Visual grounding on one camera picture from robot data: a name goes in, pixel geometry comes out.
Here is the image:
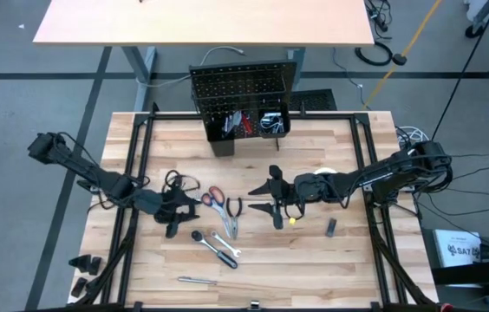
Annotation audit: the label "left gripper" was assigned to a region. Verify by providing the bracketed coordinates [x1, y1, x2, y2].
[153, 185, 203, 240]

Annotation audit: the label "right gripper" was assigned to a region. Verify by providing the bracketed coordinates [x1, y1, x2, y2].
[247, 164, 332, 231]

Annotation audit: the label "black-handled ratchet wrench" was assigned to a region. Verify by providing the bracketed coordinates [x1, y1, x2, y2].
[190, 230, 239, 270]

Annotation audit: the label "red T-handle hex key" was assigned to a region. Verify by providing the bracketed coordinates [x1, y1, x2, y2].
[241, 112, 255, 135]

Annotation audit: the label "black pegboard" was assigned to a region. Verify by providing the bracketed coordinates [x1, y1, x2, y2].
[189, 60, 299, 143]

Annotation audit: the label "red and blue scissors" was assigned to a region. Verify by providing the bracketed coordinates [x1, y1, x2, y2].
[200, 185, 233, 240]

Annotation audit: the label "silver combination wrench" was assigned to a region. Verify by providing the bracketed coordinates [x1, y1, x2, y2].
[210, 230, 243, 258]

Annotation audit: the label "wide black pegboard bin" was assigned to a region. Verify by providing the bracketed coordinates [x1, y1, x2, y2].
[257, 103, 292, 140]

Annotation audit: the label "tall black pegboard bin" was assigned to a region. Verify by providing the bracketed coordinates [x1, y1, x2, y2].
[206, 119, 237, 158]

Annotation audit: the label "slim silver pen-shaped tool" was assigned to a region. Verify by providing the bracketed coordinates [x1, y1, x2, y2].
[177, 276, 218, 286]

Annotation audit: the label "black perforated panel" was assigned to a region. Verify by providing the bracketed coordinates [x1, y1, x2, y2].
[290, 88, 338, 112]

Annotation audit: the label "light wooden desk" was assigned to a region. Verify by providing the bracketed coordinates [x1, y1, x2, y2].
[31, 0, 375, 114]

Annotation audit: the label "white printed box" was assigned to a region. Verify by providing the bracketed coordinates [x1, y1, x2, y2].
[433, 228, 484, 269]

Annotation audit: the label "black equipment cart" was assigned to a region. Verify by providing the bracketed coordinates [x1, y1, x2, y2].
[421, 227, 489, 301]

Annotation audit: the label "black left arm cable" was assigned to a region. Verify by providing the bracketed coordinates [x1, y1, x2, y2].
[160, 169, 201, 194]

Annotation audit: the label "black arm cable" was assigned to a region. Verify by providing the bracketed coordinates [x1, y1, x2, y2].
[160, 169, 201, 194]
[394, 142, 454, 195]

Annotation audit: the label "black aluminium table frame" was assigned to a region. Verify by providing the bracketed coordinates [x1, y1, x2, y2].
[96, 101, 443, 312]

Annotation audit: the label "grey cable with plug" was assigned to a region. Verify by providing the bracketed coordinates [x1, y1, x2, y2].
[137, 45, 245, 89]

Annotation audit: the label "white cable coil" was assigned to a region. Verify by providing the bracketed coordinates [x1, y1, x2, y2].
[394, 125, 432, 151]

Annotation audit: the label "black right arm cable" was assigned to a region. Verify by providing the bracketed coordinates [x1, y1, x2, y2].
[394, 142, 454, 195]

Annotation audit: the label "black coiled floor cable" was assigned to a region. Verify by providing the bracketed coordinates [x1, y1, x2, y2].
[354, 40, 408, 68]

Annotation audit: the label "black power strip cables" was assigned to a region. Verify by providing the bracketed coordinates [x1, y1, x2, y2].
[364, 0, 394, 34]

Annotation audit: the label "yellow hanging cable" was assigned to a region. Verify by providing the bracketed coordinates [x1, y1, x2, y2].
[360, 0, 444, 110]

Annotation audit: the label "thin black hanging cable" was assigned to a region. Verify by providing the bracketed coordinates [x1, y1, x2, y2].
[429, 0, 489, 145]

